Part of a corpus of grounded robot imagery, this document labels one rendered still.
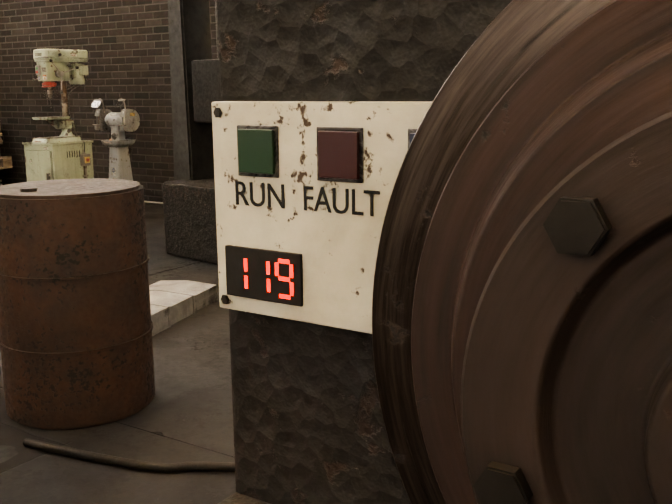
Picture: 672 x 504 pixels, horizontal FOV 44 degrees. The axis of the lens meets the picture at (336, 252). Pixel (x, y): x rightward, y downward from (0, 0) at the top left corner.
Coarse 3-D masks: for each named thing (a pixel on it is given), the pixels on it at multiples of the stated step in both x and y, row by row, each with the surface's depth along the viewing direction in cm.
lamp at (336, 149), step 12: (324, 132) 64; (336, 132) 63; (348, 132) 62; (324, 144) 64; (336, 144) 63; (348, 144) 63; (324, 156) 64; (336, 156) 63; (348, 156) 63; (324, 168) 64; (336, 168) 64; (348, 168) 63
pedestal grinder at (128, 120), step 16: (96, 112) 877; (112, 112) 876; (128, 112) 858; (96, 128) 876; (112, 128) 874; (128, 128) 861; (112, 144) 868; (128, 144) 876; (112, 160) 877; (128, 160) 883; (112, 176) 880; (128, 176) 884
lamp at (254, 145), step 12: (240, 132) 68; (252, 132) 67; (264, 132) 67; (240, 144) 68; (252, 144) 68; (264, 144) 67; (240, 156) 68; (252, 156) 68; (264, 156) 67; (240, 168) 69; (252, 168) 68; (264, 168) 67
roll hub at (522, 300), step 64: (640, 128) 31; (576, 192) 32; (640, 192) 31; (512, 256) 34; (576, 256) 33; (640, 256) 32; (512, 320) 35; (576, 320) 34; (640, 320) 33; (512, 384) 35; (576, 384) 35; (640, 384) 33; (512, 448) 36; (576, 448) 35; (640, 448) 34
